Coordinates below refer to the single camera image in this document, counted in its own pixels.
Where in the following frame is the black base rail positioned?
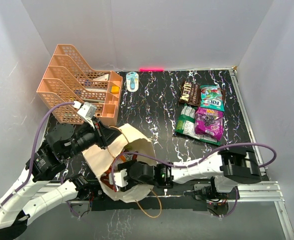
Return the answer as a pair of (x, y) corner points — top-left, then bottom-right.
(69, 179), (240, 213)

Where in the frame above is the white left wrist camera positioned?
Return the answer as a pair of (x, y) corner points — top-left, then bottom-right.
(75, 102), (97, 128)

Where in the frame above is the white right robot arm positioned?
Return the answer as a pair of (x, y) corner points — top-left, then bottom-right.
(108, 146), (262, 199)

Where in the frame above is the small white box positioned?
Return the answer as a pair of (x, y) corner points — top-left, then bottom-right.
(94, 73), (110, 82)

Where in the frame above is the brown Kettle chips bag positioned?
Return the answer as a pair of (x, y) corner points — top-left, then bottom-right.
(178, 80), (201, 107)

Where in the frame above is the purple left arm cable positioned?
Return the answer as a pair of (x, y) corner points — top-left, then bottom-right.
(0, 101), (83, 222)

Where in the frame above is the blue correction tape package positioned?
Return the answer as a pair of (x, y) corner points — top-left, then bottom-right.
(126, 71), (139, 93)

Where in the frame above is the peach plastic desk organizer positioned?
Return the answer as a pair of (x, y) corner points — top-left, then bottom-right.
(36, 44), (123, 126)

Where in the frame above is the teal Fox's mint candy bag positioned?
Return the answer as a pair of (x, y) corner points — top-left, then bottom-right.
(200, 85), (225, 112)

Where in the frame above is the beige paper bag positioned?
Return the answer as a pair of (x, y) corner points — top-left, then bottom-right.
(83, 123), (163, 218)

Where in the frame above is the purple blackcurrant candy bag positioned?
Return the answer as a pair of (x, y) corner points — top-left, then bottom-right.
(194, 107), (224, 142)

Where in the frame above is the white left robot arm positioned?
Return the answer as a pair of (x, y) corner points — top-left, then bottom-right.
(0, 118), (121, 240)

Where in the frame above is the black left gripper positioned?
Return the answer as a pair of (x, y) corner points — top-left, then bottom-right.
(64, 115), (123, 159)

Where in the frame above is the green snack bag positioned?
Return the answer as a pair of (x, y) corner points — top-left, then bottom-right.
(175, 104), (221, 146)

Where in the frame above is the yellow sticky note pad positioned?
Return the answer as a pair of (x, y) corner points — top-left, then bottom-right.
(110, 86), (120, 94)

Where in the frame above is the pink tape strip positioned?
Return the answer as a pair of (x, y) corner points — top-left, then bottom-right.
(139, 67), (164, 72)

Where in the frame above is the red Doritos chips bag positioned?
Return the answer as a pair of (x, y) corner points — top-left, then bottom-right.
(100, 149), (138, 192)

